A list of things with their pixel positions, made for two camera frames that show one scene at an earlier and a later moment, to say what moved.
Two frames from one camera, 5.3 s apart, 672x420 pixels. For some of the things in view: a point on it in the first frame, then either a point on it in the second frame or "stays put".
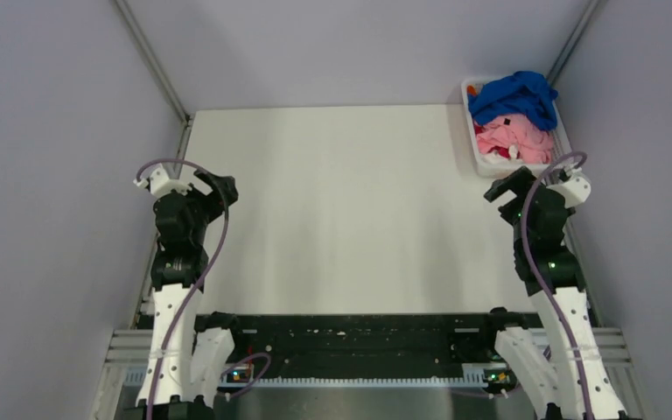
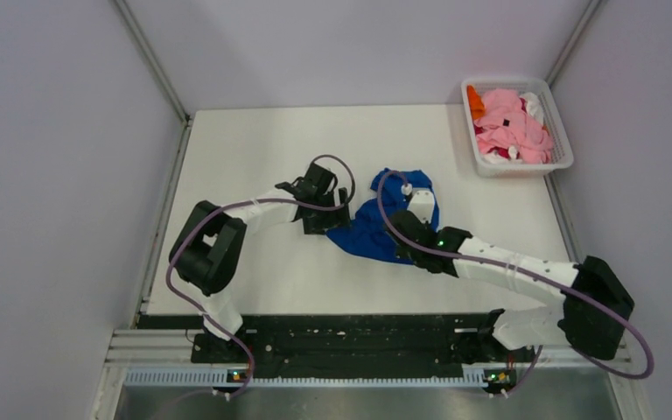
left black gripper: [214, 199] to [336, 219]
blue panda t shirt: [523, 93] to [369, 233]
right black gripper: [515, 183] to [402, 251]
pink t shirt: [535, 146] stays put
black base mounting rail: [355, 345] stays put
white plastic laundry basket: [560, 145] stays put
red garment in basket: [504, 151] stays put
